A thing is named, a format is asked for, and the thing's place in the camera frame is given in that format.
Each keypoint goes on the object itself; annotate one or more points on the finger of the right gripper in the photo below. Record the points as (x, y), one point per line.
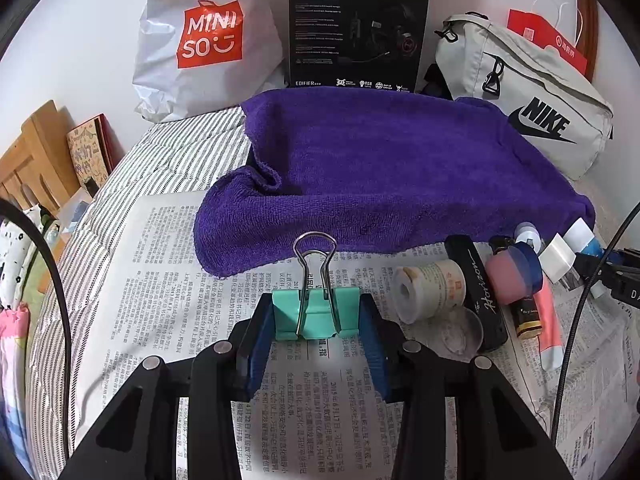
(585, 264)

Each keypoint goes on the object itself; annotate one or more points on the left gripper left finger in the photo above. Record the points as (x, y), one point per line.
(135, 437)

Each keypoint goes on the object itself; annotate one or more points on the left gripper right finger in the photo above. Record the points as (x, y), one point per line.
(497, 436)

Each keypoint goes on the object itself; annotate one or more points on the white charger plug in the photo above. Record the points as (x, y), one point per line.
(557, 258)

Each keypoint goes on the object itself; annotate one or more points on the small white USB adapter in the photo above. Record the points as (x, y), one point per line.
(526, 232)

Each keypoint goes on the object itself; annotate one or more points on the pink jar with blue lid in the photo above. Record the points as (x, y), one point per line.
(515, 273)

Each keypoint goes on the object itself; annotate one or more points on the black gold perfume bottle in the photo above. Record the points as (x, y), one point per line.
(526, 319)

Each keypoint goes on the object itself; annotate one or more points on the pink tube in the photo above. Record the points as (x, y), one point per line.
(550, 338)

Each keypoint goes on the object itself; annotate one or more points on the black Horizon case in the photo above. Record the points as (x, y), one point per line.
(480, 296)

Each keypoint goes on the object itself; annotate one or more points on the clear plastic suction cup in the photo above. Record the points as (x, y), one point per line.
(456, 335)

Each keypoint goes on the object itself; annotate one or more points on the white tape roll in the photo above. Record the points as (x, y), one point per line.
(422, 292)

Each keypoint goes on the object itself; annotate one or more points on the teal binder clip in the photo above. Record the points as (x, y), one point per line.
(315, 313)

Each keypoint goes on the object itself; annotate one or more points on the white blue bottle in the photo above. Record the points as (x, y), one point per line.
(582, 241)

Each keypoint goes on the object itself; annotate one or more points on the grey Nike waist bag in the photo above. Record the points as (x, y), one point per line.
(544, 98)

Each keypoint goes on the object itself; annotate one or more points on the newspaper sheet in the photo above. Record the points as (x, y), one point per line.
(317, 414)

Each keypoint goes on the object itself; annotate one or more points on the red paper bag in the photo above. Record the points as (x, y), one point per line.
(536, 29)

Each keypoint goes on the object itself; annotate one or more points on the purple towel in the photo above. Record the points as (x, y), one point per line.
(380, 172)

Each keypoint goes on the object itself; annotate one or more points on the striped bed sheet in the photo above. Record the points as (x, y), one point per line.
(184, 156)

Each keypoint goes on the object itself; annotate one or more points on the brown patterned book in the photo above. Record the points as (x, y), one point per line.
(90, 150)

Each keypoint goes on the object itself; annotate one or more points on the wooden rack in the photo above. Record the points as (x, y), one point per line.
(37, 169)

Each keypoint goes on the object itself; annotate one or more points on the black headset box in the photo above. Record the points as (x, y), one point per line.
(367, 44)

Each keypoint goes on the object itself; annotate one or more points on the white Miniso plastic bag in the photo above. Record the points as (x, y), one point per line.
(197, 56)

